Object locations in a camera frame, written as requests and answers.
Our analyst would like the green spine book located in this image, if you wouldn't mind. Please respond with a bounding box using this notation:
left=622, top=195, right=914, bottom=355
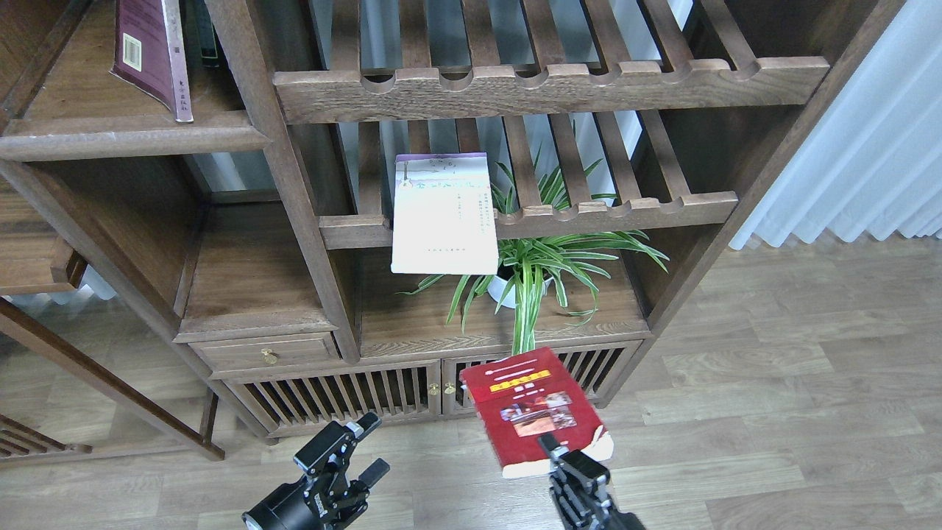
left=192, top=0, right=227, bottom=69

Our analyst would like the white pleated curtain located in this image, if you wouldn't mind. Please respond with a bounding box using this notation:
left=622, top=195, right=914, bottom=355
left=730, top=1, right=941, bottom=250

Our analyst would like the white plant pot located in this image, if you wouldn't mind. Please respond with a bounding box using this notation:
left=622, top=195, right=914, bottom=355
left=487, top=269, right=554, bottom=314

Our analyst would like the dark maroon hardcover book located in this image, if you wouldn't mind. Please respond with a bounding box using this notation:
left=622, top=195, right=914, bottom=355
left=111, top=1, right=193, bottom=123

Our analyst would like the white lavender paperback book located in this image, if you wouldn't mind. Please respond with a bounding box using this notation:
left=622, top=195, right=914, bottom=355
left=391, top=153, right=498, bottom=275

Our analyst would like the brass drawer knob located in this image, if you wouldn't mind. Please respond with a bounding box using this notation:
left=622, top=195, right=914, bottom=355
left=261, top=348, right=279, bottom=365

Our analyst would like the red paperback book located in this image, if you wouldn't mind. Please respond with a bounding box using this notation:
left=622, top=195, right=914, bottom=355
left=458, top=347, right=615, bottom=479

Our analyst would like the green spider plant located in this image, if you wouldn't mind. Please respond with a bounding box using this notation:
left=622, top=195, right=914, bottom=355
left=398, top=151, right=670, bottom=356

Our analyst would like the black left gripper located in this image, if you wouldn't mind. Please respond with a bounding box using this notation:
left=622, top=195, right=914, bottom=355
left=241, top=412, right=390, bottom=529

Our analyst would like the dark wooden bookshelf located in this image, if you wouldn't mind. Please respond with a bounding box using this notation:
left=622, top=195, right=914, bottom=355
left=2, top=1, right=904, bottom=439

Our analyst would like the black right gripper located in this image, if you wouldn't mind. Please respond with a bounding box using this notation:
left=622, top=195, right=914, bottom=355
left=537, top=433, right=645, bottom=529

